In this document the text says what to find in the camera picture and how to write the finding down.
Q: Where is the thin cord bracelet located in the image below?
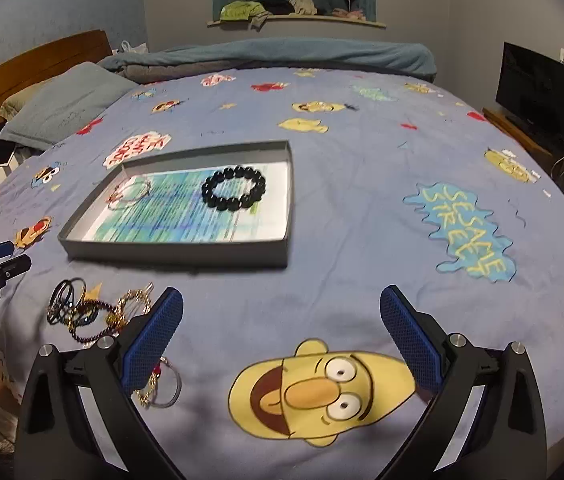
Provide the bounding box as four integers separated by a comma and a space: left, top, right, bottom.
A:
107, 177, 153, 211

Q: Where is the dark red bead bracelet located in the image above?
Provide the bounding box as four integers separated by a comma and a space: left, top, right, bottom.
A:
69, 299, 130, 350

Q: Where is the grey-blue pillow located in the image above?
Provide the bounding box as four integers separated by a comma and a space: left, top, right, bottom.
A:
0, 61, 135, 151

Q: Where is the wooden television stand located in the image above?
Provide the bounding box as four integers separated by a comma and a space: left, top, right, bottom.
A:
482, 107, 564, 161

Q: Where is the blue bead bracelet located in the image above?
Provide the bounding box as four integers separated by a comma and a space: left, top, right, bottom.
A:
59, 307, 100, 328

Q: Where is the black television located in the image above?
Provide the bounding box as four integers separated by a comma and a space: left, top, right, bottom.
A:
494, 41, 564, 148

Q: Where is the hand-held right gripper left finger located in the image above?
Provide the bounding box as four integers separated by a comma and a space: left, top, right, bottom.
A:
14, 287, 185, 480

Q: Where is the grey cardboard tray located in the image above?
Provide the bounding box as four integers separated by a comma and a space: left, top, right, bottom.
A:
57, 140, 295, 268

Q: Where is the white plastic bag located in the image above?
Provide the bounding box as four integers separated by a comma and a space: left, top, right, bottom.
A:
112, 40, 149, 56

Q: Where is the blue cartoon printed bed sheet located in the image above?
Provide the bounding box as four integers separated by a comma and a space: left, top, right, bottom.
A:
0, 65, 564, 480

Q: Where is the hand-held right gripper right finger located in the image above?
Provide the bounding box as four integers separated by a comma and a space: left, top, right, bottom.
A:
379, 285, 548, 480

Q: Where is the green cloth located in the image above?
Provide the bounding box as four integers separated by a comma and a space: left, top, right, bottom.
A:
219, 1, 269, 25

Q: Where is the black bead bracelet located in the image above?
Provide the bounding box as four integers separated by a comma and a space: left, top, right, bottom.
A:
201, 166, 267, 212

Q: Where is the gold chain bracelet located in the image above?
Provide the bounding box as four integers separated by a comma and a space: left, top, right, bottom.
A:
134, 355, 183, 409

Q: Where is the blue blanket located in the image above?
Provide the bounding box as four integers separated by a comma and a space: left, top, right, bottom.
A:
97, 37, 438, 83

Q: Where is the grey blanket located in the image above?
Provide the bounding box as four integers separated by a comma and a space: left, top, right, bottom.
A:
114, 61, 243, 84

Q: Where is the olive pillow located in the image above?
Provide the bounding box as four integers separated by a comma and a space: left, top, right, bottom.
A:
1, 84, 40, 122

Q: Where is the black cloth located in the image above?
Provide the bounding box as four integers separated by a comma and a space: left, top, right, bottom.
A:
256, 0, 295, 15

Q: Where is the wooden headboard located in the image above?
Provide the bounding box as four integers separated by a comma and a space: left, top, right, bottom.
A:
0, 29, 115, 136

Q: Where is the blue-green printed paper sheet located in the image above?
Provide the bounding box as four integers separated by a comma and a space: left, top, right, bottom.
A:
82, 160, 290, 243

